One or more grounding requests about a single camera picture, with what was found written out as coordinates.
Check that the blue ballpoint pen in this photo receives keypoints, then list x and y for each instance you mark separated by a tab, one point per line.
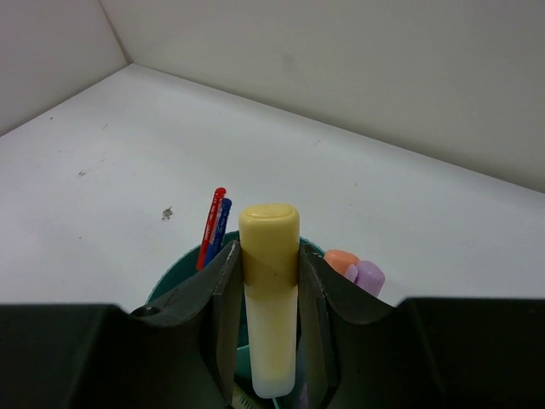
219	232

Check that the teal round desk organizer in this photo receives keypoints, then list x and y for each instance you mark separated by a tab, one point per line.
183	269

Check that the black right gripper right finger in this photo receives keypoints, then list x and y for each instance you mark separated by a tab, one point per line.
348	337

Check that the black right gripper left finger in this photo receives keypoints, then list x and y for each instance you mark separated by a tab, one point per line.
189	347

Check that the pink highlighter block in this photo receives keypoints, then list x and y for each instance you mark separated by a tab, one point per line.
367	276

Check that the orange capped marker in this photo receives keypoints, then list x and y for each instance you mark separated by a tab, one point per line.
340	260

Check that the yellow highlighter block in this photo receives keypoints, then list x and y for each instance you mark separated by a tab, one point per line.
269	236

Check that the red ballpoint pen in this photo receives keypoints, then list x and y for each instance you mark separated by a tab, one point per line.
219	194

